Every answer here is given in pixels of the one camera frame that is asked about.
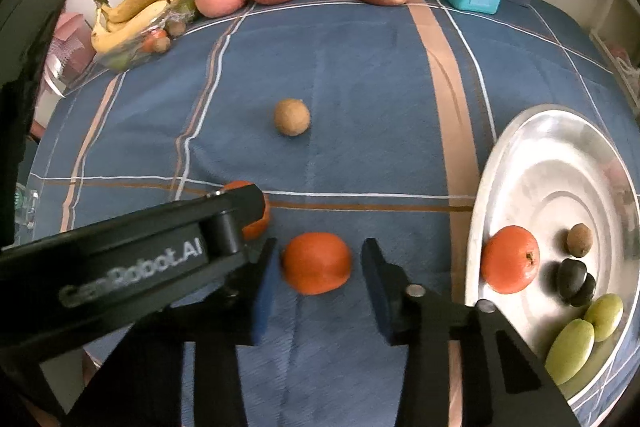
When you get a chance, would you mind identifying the white shelf unit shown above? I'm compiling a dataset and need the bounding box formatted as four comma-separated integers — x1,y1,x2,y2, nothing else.
589,0,640,108

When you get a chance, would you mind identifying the small orange fruit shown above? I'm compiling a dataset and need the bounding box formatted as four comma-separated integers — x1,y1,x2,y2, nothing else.
141,30,169,54

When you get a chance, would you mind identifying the silver metal plate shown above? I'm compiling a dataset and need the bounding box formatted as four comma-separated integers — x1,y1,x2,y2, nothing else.
465,104,640,418

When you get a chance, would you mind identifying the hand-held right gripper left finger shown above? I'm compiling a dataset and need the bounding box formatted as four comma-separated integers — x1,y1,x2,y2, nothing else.
65,237,279,427

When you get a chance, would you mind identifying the orange mandarin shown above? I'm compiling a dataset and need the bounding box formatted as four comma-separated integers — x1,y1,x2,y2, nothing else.
280,232,353,296
480,226,541,295
220,180,272,242

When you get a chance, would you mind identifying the clear glass dish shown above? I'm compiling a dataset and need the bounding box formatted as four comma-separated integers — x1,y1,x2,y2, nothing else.
92,0,198,72

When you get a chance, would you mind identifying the blue plaid tablecloth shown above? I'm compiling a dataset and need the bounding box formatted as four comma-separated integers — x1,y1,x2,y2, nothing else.
30,0,640,427

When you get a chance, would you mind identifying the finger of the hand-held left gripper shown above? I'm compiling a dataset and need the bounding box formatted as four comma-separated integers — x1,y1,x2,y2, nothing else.
204,184,267,258

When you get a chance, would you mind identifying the clear glass mug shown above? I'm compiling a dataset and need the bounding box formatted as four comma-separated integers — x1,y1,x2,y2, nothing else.
15,183,41,229

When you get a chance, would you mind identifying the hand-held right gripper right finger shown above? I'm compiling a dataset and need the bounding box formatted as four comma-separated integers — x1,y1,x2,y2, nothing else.
360,237,583,427

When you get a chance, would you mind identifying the small black fruit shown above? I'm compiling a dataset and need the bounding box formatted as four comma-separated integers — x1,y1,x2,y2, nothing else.
570,273,597,308
557,258,587,301

